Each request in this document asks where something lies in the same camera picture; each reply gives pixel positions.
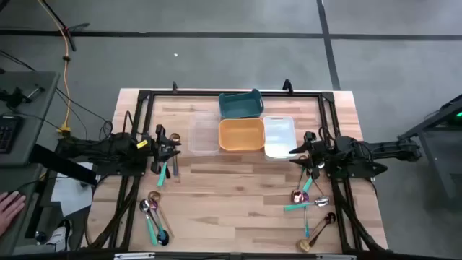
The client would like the black keyboard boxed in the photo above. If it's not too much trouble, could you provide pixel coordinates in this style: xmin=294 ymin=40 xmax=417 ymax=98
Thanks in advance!
xmin=0 ymin=114 xmax=22 ymax=155

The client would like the person's shoe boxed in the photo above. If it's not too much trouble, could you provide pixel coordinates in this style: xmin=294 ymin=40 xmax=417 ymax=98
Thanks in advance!
xmin=45 ymin=218 xmax=73 ymax=253

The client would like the grey equipment stand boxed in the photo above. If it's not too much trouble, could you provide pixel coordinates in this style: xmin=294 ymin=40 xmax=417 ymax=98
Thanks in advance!
xmin=396 ymin=92 xmax=462 ymax=210

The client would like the grey desk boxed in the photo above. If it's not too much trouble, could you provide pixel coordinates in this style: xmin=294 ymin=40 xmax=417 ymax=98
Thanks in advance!
xmin=0 ymin=164 xmax=44 ymax=256

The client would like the grey side table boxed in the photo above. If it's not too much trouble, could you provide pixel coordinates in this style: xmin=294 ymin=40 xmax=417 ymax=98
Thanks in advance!
xmin=0 ymin=70 xmax=61 ymax=168

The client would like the black flat beam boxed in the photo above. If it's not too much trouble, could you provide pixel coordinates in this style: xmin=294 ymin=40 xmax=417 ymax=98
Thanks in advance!
xmin=29 ymin=143 xmax=99 ymax=187

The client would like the teal plastic bin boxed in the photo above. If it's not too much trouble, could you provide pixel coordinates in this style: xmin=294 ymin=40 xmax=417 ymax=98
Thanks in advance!
xmin=218 ymin=87 xmax=266 ymax=121

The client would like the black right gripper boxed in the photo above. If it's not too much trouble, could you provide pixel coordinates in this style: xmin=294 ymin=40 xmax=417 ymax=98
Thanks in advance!
xmin=288 ymin=130 xmax=328 ymax=181

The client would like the white paper sheet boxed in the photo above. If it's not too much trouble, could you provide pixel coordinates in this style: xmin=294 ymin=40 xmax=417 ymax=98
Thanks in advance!
xmin=50 ymin=162 xmax=100 ymax=217

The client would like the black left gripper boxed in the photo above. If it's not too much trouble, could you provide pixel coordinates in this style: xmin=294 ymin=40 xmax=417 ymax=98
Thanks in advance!
xmin=149 ymin=123 xmax=183 ymax=176

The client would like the silver bracket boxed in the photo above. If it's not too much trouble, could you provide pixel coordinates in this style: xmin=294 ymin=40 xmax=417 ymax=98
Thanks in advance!
xmin=113 ymin=252 xmax=156 ymax=260
xmin=315 ymin=253 xmax=357 ymax=260

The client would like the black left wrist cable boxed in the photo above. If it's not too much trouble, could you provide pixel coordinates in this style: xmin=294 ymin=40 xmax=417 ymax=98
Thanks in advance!
xmin=121 ymin=109 xmax=135 ymax=137

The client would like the yellow plastic bin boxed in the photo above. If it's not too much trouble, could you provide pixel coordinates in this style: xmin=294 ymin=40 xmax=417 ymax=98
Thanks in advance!
xmin=217 ymin=117 xmax=266 ymax=153

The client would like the white plastic bin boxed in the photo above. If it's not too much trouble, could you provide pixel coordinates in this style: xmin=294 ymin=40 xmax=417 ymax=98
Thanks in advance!
xmin=262 ymin=114 xmax=299 ymax=162

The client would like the clear plastic bin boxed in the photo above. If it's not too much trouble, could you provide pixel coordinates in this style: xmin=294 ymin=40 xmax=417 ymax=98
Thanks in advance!
xmin=187 ymin=111 xmax=222 ymax=157

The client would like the yellow power cable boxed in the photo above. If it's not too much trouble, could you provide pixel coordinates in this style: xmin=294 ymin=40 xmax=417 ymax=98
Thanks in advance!
xmin=35 ymin=0 xmax=72 ymax=137

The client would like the black tripod stand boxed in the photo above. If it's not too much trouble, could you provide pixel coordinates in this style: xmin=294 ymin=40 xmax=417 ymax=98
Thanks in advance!
xmin=35 ymin=0 xmax=91 ymax=52

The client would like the black hand tool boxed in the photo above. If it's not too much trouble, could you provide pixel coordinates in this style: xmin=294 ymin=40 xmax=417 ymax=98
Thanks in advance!
xmin=0 ymin=84 xmax=47 ymax=110

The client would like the person's hand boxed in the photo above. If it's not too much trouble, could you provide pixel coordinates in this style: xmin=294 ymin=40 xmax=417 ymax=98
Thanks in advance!
xmin=0 ymin=190 xmax=27 ymax=236

